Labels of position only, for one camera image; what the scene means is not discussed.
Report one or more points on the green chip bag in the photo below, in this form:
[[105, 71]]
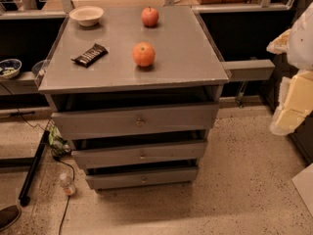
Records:
[[58, 144]]

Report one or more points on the grey drawer cabinet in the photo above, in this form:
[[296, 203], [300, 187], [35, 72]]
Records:
[[186, 71]]

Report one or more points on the clear plastic container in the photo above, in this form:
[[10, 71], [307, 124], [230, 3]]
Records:
[[39, 69]]

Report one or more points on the white paper bowl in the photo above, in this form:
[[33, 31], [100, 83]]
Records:
[[86, 15]]

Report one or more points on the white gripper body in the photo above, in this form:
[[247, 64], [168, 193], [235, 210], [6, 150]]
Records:
[[302, 44]]

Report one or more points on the blue patterned bowl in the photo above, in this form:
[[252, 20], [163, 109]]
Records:
[[10, 68]]

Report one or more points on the clear plastic bottle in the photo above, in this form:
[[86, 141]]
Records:
[[67, 184]]

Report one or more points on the grey middle drawer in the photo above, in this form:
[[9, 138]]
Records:
[[140, 154]]

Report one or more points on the black metal stand leg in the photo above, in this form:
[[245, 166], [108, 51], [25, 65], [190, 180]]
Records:
[[23, 196]]

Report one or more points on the red apple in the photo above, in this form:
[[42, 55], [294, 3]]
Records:
[[149, 16]]

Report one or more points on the dark shoe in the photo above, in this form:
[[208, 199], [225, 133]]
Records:
[[8, 216]]

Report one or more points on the black candy bar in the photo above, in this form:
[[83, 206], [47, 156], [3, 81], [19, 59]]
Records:
[[91, 56]]

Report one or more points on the grey side shelf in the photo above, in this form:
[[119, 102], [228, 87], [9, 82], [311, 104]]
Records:
[[22, 84], [251, 70]]

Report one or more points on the grey side shelf right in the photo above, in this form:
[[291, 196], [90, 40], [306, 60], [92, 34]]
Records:
[[251, 70]]

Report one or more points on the grey drawer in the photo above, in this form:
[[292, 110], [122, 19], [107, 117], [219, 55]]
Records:
[[135, 121], [140, 154], [142, 178]]

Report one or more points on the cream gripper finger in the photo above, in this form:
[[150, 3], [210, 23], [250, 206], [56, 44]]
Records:
[[295, 103], [280, 44]]

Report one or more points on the grey bottom drawer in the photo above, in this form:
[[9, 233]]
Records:
[[142, 178]]

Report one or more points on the white floor panel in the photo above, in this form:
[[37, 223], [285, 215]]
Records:
[[303, 182]]

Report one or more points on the grey side shelf left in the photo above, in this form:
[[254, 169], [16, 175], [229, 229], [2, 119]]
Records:
[[22, 84]]

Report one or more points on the grey top drawer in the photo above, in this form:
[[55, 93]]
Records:
[[135, 121]]

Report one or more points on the orange fruit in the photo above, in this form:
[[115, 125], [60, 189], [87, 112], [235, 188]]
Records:
[[143, 54]]

